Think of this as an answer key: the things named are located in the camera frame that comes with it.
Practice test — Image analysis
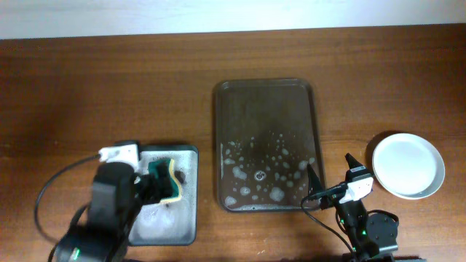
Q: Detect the dark brown serving tray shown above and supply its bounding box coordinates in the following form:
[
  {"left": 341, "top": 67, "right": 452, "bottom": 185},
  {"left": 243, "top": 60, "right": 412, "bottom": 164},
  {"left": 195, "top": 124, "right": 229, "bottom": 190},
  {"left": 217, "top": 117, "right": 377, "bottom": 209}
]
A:
[{"left": 213, "top": 78, "right": 326, "bottom": 213}]

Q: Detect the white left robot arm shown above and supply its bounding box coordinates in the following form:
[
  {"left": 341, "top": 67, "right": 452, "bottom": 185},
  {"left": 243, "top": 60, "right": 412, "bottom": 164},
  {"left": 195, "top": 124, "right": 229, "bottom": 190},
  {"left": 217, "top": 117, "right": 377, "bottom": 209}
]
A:
[{"left": 48, "top": 159, "right": 182, "bottom": 262}]

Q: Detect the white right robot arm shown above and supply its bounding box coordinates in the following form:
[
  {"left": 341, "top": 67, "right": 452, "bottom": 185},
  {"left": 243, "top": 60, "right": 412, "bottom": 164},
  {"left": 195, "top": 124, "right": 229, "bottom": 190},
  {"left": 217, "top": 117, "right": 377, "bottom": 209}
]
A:
[{"left": 331, "top": 154, "right": 425, "bottom": 262}]

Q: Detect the small black soapy tray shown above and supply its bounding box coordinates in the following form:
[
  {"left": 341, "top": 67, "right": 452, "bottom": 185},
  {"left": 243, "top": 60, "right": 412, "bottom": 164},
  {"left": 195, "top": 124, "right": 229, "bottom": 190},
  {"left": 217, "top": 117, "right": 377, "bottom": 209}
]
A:
[{"left": 129, "top": 146, "right": 199, "bottom": 246}]

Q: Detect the pale green plate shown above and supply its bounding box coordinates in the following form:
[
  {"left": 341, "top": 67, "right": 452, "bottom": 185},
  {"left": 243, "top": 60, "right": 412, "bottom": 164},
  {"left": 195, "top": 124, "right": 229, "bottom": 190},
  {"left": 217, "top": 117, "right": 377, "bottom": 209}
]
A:
[{"left": 371, "top": 133, "right": 446, "bottom": 200}]

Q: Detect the green yellow sponge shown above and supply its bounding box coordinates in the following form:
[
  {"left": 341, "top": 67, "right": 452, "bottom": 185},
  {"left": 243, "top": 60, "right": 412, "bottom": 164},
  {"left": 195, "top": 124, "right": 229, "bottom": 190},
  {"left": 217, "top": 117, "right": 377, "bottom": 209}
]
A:
[{"left": 148, "top": 159, "right": 183, "bottom": 204}]

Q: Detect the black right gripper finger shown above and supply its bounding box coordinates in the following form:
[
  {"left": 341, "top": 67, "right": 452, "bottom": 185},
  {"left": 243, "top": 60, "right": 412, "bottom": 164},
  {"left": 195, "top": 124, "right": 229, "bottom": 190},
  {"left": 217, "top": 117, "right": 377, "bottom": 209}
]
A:
[
  {"left": 345, "top": 153, "right": 367, "bottom": 178},
  {"left": 307, "top": 164, "right": 325, "bottom": 210}
]

